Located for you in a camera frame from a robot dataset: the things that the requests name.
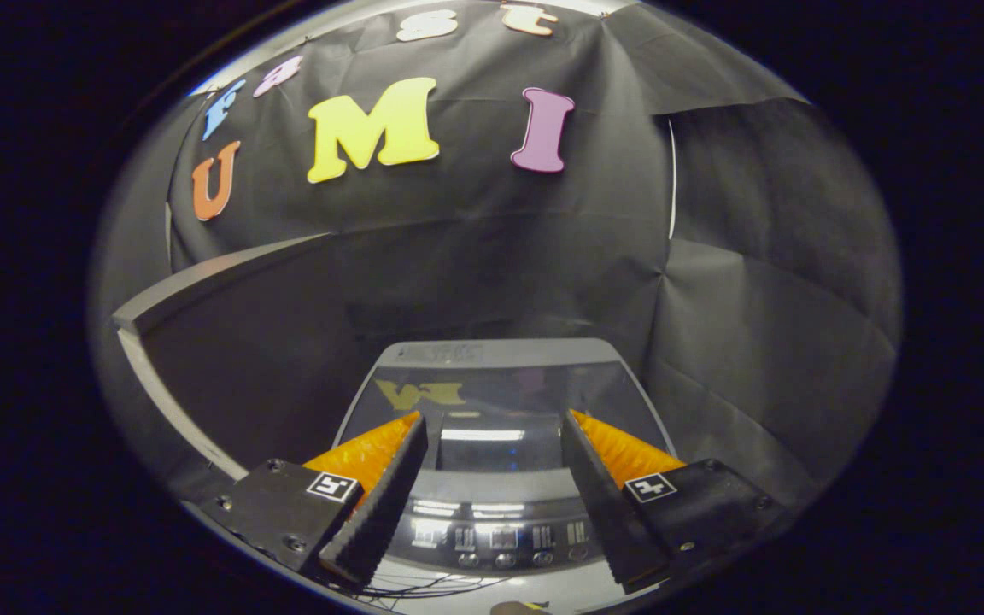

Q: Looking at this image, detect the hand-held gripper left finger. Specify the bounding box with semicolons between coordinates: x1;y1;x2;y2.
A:
200;412;429;589

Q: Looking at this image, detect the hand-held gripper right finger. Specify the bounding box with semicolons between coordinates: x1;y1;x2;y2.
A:
560;408;788;595

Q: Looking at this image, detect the dark grey washing machine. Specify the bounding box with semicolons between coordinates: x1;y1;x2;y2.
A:
334;338;681;575

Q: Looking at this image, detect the dark washing machine lid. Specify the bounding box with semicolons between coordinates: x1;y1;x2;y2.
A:
337;338;679;475

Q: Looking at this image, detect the small beige cabinet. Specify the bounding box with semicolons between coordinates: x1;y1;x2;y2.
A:
110;232;390;505

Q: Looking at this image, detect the bundle of black cables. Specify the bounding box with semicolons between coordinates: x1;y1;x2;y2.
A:
347;574;514;609

